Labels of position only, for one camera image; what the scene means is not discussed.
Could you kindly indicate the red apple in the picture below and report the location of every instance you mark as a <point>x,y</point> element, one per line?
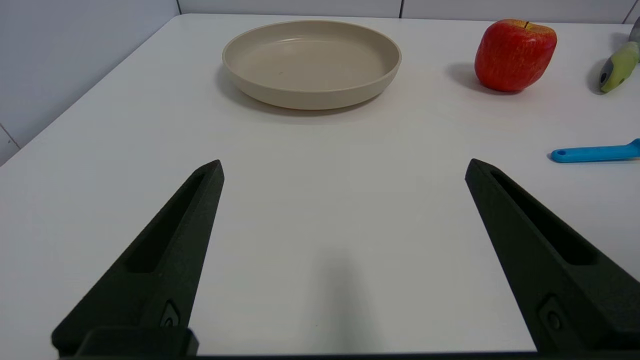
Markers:
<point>515,55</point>

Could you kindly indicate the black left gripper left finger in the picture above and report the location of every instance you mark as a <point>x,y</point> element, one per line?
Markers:
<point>160,260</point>

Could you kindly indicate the beige round plate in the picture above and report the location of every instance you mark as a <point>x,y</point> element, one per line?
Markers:
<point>310,65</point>

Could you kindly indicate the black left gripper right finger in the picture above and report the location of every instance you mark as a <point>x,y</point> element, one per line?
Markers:
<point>530,260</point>

